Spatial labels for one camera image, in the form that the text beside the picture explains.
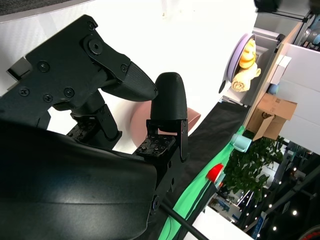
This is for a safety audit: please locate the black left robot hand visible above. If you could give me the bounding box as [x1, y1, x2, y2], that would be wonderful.
[253, 0, 281, 13]

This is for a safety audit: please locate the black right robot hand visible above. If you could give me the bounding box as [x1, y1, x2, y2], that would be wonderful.
[0, 14, 190, 240]

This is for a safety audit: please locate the purple plate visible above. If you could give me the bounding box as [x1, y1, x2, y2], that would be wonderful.
[226, 33, 257, 85]

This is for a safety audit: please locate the small white box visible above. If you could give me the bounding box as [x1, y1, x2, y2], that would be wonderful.
[269, 55, 292, 85]

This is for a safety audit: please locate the beige plush toy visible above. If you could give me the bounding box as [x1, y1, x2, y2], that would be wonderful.
[231, 67, 262, 93]

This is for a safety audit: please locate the white cabinet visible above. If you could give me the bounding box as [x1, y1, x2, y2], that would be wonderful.
[269, 42, 320, 153]

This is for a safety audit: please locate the brown cardboard box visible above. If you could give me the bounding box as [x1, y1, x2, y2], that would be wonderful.
[246, 92, 298, 141]

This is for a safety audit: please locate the black pole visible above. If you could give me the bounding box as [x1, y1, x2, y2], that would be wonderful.
[158, 199, 210, 240]

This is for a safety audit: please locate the green cloth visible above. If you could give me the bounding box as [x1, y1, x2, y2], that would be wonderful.
[156, 126, 247, 240]

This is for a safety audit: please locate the red cup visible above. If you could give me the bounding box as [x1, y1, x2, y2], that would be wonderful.
[206, 162, 225, 182]

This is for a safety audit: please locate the mint green mug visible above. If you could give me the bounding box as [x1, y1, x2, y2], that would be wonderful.
[231, 133, 253, 153]

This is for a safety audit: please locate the black cloth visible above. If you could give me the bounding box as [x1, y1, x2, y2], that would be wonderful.
[174, 101, 251, 191]

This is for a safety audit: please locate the green leafy plant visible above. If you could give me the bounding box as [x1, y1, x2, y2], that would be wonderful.
[223, 136, 286, 205]

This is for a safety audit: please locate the red rimmed wheel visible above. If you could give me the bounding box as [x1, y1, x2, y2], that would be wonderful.
[298, 229, 320, 240]

